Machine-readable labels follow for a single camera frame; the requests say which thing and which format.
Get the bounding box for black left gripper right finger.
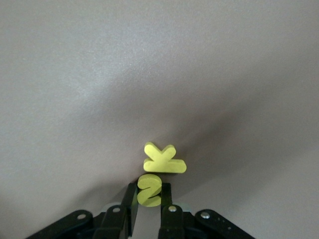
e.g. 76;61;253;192
158;183;255;239

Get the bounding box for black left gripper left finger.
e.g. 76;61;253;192
24;183;139;239

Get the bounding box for yellow letter s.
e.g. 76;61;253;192
137;173;162;207

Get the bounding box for yellow letter k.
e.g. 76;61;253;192
143;141;187;174

